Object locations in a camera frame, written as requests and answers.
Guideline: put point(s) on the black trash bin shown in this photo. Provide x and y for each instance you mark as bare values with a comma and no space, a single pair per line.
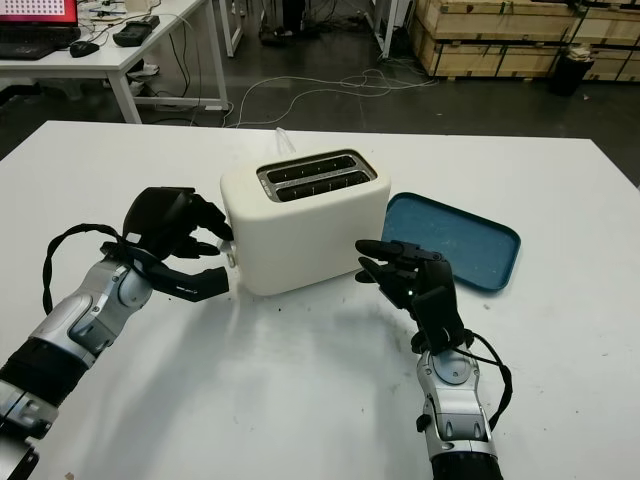
570,75

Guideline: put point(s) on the black laptop with red screen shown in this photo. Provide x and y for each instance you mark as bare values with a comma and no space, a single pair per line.
30,37

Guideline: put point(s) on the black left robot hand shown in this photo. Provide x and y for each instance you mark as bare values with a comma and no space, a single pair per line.
157,220

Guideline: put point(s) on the black handheld device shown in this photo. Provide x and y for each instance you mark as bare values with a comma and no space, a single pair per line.
130,37

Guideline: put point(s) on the person legs dark trousers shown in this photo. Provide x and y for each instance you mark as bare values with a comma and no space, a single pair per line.
295,15

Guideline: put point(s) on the white office desk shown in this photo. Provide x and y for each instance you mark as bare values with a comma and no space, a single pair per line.
120,62

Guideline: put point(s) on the blue rectangular tray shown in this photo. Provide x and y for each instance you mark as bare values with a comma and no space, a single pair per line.
460,240

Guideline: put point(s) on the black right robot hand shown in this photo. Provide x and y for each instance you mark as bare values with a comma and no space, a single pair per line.
435,275

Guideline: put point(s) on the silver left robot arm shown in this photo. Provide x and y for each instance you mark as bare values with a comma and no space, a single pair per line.
70,325

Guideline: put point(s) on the crumpled white paper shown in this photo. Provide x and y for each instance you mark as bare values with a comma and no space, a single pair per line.
145,72

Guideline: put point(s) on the white desk frame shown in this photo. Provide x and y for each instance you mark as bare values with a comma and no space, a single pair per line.
232,30

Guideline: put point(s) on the wooden shipping crate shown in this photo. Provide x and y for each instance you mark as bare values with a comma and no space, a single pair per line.
617,62
500,17
495,57
615,20

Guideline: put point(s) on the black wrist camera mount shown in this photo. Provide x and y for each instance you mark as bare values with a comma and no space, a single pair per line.
195,285
442,320

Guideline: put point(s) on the black computer mouse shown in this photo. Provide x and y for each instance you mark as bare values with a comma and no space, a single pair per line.
83,48

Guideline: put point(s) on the cream white two-slot toaster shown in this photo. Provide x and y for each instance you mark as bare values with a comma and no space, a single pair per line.
305,235

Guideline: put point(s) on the black rectangular box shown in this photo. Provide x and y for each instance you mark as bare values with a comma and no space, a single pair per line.
147,21

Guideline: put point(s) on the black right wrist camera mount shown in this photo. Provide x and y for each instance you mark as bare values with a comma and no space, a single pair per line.
442,320

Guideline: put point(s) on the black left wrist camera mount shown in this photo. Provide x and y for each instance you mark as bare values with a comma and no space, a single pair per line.
195,285

